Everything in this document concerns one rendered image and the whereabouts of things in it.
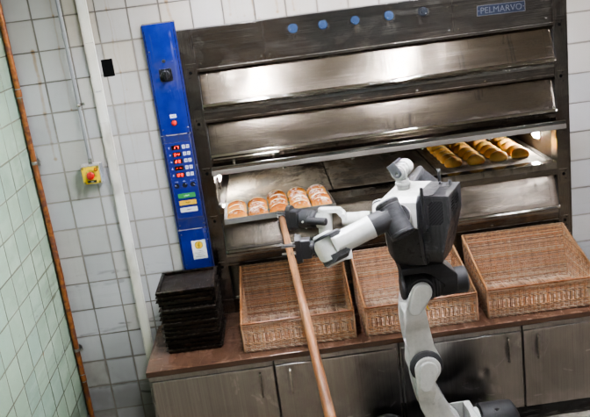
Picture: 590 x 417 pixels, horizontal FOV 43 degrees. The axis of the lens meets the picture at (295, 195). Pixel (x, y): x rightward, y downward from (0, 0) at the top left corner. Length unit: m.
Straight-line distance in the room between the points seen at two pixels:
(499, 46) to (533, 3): 0.26
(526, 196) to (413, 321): 1.27
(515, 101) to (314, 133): 1.05
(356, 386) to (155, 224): 1.32
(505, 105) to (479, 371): 1.35
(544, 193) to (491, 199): 0.29
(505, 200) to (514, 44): 0.82
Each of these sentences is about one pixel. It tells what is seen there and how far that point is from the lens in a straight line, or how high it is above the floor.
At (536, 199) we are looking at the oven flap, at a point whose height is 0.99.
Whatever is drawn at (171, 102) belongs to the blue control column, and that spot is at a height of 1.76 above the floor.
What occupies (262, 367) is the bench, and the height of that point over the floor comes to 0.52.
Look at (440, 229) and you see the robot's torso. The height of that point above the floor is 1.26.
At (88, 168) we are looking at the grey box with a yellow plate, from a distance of 3.90.
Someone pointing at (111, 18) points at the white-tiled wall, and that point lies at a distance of 3.85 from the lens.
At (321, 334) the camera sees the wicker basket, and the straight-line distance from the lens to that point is 3.68.
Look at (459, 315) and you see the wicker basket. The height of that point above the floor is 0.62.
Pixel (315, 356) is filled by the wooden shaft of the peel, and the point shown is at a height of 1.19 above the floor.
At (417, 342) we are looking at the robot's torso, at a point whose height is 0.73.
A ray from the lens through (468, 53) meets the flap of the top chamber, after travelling 3.96.
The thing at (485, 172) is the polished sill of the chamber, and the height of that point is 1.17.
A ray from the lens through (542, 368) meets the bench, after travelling 3.96.
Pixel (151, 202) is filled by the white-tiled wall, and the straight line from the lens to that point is 3.97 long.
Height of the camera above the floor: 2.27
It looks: 16 degrees down
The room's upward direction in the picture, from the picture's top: 7 degrees counter-clockwise
